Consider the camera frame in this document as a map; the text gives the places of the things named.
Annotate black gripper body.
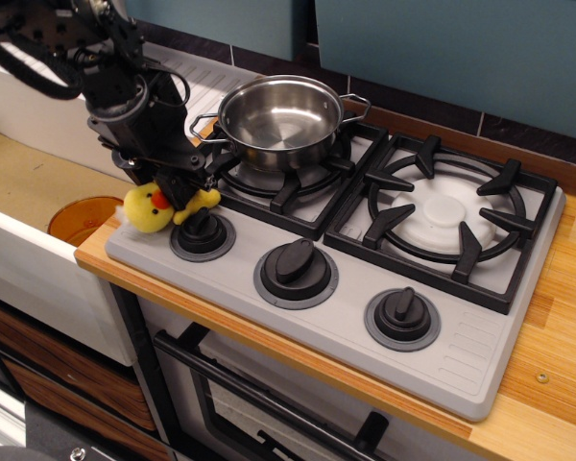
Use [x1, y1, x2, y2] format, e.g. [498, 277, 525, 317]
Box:
[86, 66, 205, 185]

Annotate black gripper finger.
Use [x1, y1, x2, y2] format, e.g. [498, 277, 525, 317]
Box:
[155, 168, 197, 211]
[191, 139, 240, 190]

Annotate yellow stuffed duck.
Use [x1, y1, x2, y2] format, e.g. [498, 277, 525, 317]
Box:
[115, 182, 221, 233]

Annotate stainless steel pot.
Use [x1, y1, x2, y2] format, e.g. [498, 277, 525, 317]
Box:
[189, 75, 372, 172]

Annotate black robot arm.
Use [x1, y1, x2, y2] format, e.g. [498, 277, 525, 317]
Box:
[0, 1, 236, 210]

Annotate black left stove knob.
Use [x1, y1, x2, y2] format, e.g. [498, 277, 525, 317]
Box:
[170, 207, 236, 263]

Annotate black stove knob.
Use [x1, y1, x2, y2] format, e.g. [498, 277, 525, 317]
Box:
[364, 287, 442, 352]
[170, 207, 236, 263]
[253, 238, 339, 310]

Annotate black middle stove knob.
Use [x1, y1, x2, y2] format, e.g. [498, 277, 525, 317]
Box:
[253, 238, 339, 310]

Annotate grey toy stove top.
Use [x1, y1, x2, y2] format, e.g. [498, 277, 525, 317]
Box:
[104, 90, 567, 424]

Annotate black right stove knob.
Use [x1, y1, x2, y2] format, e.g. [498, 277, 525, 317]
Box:
[364, 287, 442, 352]

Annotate orange plastic cup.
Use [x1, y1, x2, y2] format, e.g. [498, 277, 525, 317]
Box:
[47, 196, 123, 247]

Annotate white toy sink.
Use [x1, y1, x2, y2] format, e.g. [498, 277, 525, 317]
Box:
[0, 10, 259, 369]

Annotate wooden drawer fronts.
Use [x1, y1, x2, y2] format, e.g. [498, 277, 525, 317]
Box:
[0, 302, 171, 460]

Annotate black right burner grate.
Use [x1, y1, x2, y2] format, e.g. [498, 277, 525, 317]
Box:
[324, 134, 565, 314]

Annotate black braided cable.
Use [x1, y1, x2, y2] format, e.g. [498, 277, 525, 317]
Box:
[0, 28, 85, 101]

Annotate oven door with black handle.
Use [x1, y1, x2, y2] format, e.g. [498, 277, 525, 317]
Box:
[152, 322, 467, 461]

